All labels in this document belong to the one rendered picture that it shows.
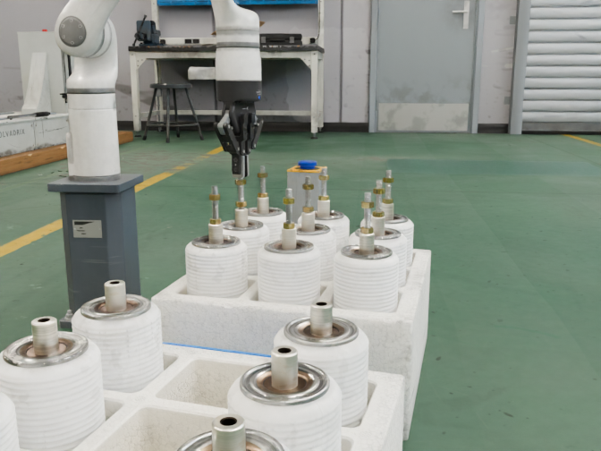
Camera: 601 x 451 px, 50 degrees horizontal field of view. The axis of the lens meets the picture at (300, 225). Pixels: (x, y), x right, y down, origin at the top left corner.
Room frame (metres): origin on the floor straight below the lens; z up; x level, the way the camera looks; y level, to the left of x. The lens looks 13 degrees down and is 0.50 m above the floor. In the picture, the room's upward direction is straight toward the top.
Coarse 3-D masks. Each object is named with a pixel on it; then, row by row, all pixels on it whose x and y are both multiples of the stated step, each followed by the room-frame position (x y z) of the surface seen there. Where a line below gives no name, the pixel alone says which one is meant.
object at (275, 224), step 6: (276, 216) 1.17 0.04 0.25; (282, 216) 1.18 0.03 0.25; (264, 222) 1.15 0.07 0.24; (270, 222) 1.16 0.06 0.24; (276, 222) 1.16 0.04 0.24; (282, 222) 1.17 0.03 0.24; (270, 228) 1.16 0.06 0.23; (276, 228) 1.16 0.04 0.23; (270, 234) 1.16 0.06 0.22; (276, 234) 1.16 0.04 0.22; (270, 240) 1.16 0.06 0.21
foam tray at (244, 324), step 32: (416, 256) 1.15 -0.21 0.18; (256, 288) 0.96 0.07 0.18; (320, 288) 0.98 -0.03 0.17; (416, 288) 0.96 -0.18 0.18; (192, 320) 0.90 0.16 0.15; (224, 320) 0.89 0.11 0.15; (256, 320) 0.88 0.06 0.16; (288, 320) 0.86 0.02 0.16; (352, 320) 0.84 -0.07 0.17; (384, 320) 0.83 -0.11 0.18; (416, 320) 0.88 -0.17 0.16; (256, 352) 0.88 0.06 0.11; (384, 352) 0.83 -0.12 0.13; (416, 352) 0.91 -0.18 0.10; (416, 384) 0.94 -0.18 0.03
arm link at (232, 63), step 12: (216, 48) 1.08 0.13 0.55; (228, 48) 1.05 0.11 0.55; (240, 48) 1.05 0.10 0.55; (252, 48) 1.06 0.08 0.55; (216, 60) 1.07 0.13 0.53; (228, 60) 1.05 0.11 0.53; (240, 60) 1.05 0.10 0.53; (252, 60) 1.06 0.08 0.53; (192, 72) 1.07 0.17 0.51; (204, 72) 1.08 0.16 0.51; (216, 72) 1.07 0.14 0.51; (228, 72) 1.05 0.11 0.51; (240, 72) 1.05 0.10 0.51; (252, 72) 1.06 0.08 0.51
